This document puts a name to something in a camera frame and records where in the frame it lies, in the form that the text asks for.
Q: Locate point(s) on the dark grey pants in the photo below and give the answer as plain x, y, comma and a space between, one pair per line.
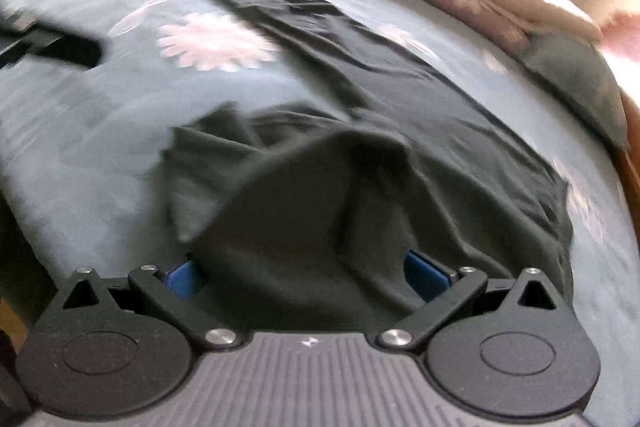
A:
375, 157

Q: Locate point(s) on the green pillow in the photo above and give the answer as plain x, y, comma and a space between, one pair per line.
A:
580, 77

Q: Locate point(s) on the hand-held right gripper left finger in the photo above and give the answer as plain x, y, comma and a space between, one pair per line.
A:
180, 279

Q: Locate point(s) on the green floral bed sheet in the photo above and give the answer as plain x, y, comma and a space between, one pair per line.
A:
75, 132

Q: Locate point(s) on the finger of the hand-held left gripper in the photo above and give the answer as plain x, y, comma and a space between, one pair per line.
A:
75, 52

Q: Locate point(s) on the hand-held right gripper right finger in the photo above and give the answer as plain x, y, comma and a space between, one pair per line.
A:
425, 274

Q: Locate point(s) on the wooden headboard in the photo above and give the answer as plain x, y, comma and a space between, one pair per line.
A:
631, 147

